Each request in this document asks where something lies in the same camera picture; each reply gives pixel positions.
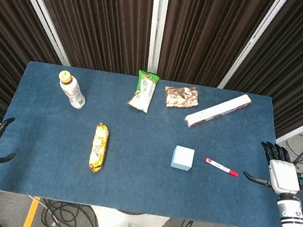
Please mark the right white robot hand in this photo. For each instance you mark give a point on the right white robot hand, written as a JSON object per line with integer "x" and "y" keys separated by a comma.
{"x": 285, "y": 174}

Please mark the red marker pen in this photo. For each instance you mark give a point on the red marker pen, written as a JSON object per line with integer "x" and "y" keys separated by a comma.
{"x": 221, "y": 166}

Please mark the light blue cube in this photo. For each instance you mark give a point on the light blue cube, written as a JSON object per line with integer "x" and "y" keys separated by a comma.
{"x": 182, "y": 158}

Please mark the yellow floor tape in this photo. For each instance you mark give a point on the yellow floor tape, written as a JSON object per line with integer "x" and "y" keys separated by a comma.
{"x": 30, "y": 215}

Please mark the long white box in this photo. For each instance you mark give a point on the long white box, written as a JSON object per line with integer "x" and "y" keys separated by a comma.
{"x": 217, "y": 110}

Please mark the dark brown curtain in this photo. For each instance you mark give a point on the dark brown curtain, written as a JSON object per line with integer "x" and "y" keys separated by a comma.
{"x": 209, "y": 33}
{"x": 5, "y": 40}
{"x": 298, "y": 64}
{"x": 97, "y": 17}

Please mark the yellow capped drink bottle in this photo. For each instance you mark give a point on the yellow capped drink bottle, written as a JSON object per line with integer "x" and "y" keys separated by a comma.
{"x": 73, "y": 91}

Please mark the golden wrapped snack bar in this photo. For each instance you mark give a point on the golden wrapped snack bar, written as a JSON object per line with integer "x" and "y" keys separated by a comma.
{"x": 99, "y": 148}

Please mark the red patterned snack pack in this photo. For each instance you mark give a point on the red patterned snack pack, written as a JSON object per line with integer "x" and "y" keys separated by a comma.
{"x": 181, "y": 96}

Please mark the blue felt table mat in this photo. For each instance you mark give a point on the blue felt table mat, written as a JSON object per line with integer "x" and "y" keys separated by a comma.
{"x": 135, "y": 185}

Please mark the green white snack packet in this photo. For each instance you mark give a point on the green white snack packet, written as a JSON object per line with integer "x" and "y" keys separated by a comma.
{"x": 144, "y": 92}

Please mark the white partition post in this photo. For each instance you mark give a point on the white partition post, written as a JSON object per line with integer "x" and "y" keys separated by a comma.
{"x": 156, "y": 25}
{"x": 40, "y": 14}
{"x": 250, "y": 45}

